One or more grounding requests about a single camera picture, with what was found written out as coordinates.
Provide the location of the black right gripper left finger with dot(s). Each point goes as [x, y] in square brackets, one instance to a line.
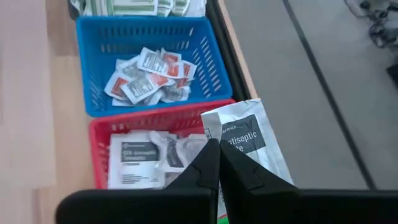
[202, 171]

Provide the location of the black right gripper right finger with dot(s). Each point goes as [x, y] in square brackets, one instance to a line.
[252, 193]

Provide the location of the white packet dark print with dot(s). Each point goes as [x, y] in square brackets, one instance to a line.
[172, 152]
[194, 147]

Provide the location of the white packet black print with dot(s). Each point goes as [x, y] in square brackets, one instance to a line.
[248, 124]
[136, 165]

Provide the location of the green slotted plastic basket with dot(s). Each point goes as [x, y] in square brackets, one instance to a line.
[223, 220]

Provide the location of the red slotted plastic basket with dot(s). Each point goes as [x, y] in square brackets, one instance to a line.
[96, 149]

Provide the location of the blue slotted plastic basket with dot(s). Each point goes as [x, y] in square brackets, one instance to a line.
[93, 37]

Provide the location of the black floor box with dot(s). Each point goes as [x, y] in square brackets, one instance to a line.
[393, 74]

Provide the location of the black slotted plastic basket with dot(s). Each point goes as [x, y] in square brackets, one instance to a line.
[72, 11]

